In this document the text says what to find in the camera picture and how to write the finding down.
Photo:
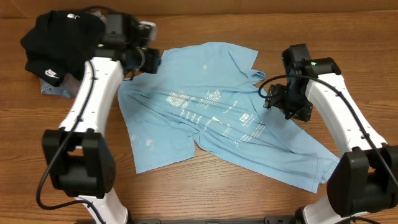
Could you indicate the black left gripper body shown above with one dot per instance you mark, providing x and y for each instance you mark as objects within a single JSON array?
[{"x": 146, "y": 61}]

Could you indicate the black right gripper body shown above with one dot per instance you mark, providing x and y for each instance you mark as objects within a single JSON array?
[{"x": 274, "y": 97}]

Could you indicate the light blue t-shirt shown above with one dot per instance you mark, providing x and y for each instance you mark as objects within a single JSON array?
[{"x": 205, "y": 96}]

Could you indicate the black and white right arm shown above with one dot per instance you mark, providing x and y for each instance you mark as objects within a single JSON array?
[{"x": 365, "y": 179}]

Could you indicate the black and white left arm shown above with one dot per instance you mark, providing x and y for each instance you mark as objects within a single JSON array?
[{"x": 80, "y": 166}]

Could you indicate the grey folded garment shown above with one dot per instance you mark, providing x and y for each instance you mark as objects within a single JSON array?
[{"x": 71, "y": 84}]

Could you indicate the black folded nike garment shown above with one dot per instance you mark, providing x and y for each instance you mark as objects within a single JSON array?
[{"x": 60, "y": 43}]

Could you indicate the blue denim folded garment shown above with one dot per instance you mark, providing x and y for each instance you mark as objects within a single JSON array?
[{"x": 48, "y": 89}]

